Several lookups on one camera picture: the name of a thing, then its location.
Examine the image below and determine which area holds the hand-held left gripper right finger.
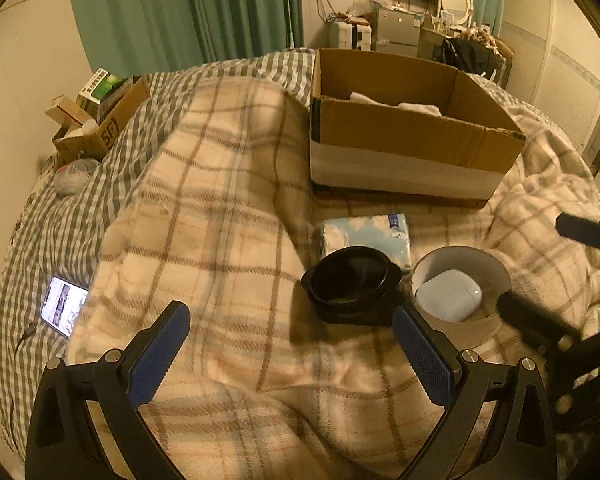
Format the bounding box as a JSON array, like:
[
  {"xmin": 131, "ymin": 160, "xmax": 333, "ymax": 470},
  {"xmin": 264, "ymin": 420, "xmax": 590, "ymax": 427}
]
[{"xmin": 392, "ymin": 302, "xmax": 558, "ymax": 480}]

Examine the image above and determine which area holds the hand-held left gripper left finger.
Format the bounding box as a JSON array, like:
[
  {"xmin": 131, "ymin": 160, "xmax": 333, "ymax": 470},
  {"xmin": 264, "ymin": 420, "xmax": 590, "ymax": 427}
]
[{"xmin": 25, "ymin": 301, "xmax": 191, "ymax": 480}]

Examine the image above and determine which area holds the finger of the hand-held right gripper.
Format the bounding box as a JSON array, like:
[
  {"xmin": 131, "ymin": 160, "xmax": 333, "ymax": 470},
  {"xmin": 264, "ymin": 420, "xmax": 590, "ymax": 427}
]
[
  {"xmin": 497, "ymin": 291, "xmax": 581, "ymax": 357},
  {"xmin": 556, "ymin": 213, "xmax": 600, "ymax": 252}
]

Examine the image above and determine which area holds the white earbuds case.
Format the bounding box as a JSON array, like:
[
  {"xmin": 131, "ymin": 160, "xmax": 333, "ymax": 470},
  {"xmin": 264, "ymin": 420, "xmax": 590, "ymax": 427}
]
[{"xmin": 416, "ymin": 270, "xmax": 482, "ymax": 322}]

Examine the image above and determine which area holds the white round container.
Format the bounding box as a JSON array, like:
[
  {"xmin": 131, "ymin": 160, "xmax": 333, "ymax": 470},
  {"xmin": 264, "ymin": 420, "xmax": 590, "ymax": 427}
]
[{"xmin": 410, "ymin": 245, "xmax": 512, "ymax": 336}]

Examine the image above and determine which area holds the black bowl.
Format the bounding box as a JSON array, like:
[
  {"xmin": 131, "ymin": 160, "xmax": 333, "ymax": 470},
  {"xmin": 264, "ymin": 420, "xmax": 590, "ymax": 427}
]
[{"xmin": 300, "ymin": 246, "xmax": 402, "ymax": 328}]

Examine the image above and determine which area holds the light blue tissue pack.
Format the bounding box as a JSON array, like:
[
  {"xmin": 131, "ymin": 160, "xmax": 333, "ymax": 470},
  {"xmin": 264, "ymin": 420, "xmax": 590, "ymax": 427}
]
[{"xmin": 321, "ymin": 213, "xmax": 412, "ymax": 275}]

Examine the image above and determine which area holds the large brown cardboard box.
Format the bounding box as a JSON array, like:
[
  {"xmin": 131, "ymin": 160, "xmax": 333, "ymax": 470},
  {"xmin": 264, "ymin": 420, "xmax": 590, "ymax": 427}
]
[{"xmin": 308, "ymin": 48, "xmax": 527, "ymax": 209}]

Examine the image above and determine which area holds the smartphone with lit screen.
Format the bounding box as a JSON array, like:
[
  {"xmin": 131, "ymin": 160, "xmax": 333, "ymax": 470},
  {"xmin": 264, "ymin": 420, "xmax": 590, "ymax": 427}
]
[{"xmin": 40, "ymin": 275, "xmax": 90, "ymax": 338}]

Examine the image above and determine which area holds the cream plaid blanket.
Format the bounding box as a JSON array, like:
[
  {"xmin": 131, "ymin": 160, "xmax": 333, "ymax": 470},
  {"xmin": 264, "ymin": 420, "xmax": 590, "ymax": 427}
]
[{"xmin": 62, "ymin": 77, "xmax": 600, "ymax": 480}]

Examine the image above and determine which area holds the grey checked bedsheet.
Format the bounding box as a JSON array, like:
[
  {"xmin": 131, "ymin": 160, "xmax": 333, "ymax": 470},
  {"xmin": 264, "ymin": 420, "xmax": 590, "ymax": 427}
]
[{"xmin": 0, "ymin": 47, "xmax": 600, "ymax": 461}]

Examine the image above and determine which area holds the clear plastic bag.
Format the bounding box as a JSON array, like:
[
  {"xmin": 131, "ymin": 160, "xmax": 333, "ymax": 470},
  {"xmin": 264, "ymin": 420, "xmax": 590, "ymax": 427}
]
[{"xmin": 54, "ymin": 157, "xmax": 101, "ymax": 196}]

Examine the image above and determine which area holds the white cloth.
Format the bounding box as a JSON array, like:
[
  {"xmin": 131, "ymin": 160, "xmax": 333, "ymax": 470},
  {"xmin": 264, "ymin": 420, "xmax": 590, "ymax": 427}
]
[{"xmin": 349, "ymin": 91, "xmax": 443, "ymax": 117}]

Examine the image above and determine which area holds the black bag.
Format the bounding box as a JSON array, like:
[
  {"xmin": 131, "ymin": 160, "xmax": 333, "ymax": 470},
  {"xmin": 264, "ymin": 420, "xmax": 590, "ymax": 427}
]
[{"xmin": 440, "ymin": 37, "xmax": 501, "ymax": 81}]

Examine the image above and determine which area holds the small brown cardboard box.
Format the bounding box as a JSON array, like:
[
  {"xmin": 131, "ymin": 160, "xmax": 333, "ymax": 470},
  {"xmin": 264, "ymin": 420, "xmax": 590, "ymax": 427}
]
[{"xmin": 51, "ymin": 76, "xmax": 152, "ymax": 162}]

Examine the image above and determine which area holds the small beige carton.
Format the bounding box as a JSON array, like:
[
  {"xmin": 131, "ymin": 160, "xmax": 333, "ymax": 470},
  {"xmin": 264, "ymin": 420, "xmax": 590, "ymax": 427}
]
[{"xmin": 45, "ymin": 95, "xmax": 88, "ymax": 128}]

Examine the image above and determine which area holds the white oval mirror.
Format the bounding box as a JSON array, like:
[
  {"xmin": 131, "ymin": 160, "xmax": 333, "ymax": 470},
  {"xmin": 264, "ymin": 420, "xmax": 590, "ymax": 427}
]
[{"xmin": 439, "ymin": 0, "xmax": 473, "ymax": 28}]

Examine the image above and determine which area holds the green and white carton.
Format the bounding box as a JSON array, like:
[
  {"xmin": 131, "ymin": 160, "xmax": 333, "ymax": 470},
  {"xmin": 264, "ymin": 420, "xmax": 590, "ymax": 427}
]
[{"xmin": 77, "ymin": 67, "xmax": 133, "ymax": 106}]

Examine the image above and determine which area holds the silver mini fridge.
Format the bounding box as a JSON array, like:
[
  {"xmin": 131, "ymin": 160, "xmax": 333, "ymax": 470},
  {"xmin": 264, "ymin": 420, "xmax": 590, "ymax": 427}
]
[{"xmin": 370, "ymin": 7, "xmax": 423, "ymax": 53}]

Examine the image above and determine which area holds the white appliance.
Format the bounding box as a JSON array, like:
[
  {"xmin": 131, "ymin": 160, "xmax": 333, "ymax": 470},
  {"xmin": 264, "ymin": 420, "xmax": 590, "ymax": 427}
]
[{"xmin": 328, "ymin": 21, "xmax": 372, "ymax": 51}]

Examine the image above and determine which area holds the wide green curtain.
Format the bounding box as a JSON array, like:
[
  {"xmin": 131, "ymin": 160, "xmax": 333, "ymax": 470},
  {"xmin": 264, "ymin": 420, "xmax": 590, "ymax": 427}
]
[{"xmin": 61, "ymin": 0, "xmax": 303, "ymax": 80}]

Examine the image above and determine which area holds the white pole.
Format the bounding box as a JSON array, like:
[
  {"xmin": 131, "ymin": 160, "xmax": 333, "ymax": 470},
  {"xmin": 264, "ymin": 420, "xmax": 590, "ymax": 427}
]
[{"xmin": 280, "ymin": 0, "xmax": 297, "ymax": 51}]

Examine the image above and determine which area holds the dark charging cable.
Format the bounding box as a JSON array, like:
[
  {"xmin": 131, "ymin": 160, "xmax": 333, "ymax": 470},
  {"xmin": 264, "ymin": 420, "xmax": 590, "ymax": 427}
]
[{"xmin": 2, "ymin": 321, "xmax": 37, "ymax": 436}]

